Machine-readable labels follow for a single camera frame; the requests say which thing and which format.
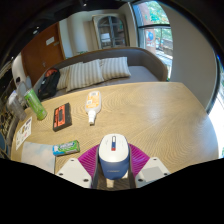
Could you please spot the white and orange lotion tube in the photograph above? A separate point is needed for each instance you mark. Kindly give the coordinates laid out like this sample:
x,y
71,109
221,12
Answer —
x,y
92,104

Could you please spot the dark-framed window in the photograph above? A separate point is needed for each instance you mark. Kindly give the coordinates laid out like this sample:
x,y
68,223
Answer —
x,y
156,36

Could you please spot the black and orange flat box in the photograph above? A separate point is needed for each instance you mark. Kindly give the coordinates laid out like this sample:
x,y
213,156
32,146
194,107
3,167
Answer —
x,y
62,116

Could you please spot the brown wooden door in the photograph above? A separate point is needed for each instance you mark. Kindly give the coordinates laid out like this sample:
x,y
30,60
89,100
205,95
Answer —
x,y
40,56

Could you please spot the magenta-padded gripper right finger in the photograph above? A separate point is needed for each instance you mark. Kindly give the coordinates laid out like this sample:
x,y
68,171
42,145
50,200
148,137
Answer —
x,y
140,160

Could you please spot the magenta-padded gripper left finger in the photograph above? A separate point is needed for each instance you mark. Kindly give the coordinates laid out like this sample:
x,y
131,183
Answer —
x,y
87,161

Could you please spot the white and blue computer mouse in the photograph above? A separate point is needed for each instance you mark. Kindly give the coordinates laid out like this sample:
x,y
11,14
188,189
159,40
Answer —
x,y
114,156

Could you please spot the black and orange backpack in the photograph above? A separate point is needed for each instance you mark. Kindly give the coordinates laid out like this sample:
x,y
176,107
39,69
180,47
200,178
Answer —
x,y
49,85

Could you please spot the green drink can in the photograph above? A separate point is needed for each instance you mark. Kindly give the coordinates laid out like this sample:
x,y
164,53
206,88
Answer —
x,y
35,104

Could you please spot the white sticker sheet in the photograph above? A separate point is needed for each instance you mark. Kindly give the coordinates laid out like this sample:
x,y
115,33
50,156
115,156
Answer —
x,y
24,131

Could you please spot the striped beige pillow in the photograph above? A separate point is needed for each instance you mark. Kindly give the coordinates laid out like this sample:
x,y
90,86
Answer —
x,y
115,67
85,75
63,78

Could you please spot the grey glass-door cabinet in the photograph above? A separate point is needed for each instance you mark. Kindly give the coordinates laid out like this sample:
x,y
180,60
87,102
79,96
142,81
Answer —
x,y
111,31

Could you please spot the pale sky-print mouse pad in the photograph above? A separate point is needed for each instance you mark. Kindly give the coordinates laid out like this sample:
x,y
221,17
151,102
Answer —
x,y
38,156

